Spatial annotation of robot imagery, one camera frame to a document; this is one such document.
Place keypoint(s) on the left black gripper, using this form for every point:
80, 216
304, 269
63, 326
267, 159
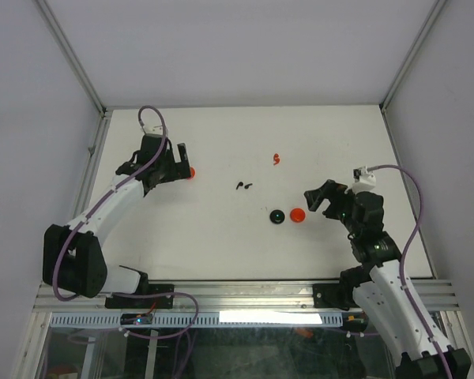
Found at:
180, 170

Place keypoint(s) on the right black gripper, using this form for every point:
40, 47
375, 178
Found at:
314, 197

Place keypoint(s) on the orange charging case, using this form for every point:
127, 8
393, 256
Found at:
297, 215
192, 172

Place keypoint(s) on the black earbud charging case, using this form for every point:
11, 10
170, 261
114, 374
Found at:
277, 216

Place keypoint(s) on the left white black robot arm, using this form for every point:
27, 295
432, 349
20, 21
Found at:
73, 260

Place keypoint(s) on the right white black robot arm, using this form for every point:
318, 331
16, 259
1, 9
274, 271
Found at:
382, 289

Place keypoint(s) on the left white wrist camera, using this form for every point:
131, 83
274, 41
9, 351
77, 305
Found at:
155, 130

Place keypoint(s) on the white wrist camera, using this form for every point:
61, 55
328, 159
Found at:
155, 130
364, 180

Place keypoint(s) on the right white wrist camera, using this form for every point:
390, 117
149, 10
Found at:
364, 180

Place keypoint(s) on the left aluminium frame post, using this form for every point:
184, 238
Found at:
54, 27

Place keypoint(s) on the aluminium frame post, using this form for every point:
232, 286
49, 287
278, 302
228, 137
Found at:
424, 31
54, 27

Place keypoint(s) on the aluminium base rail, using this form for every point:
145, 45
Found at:
280, 295

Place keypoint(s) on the white slotted cable duct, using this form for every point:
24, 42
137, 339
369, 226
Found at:
222, 319

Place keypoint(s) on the right aluminium frame post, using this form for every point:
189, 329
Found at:
424, 31

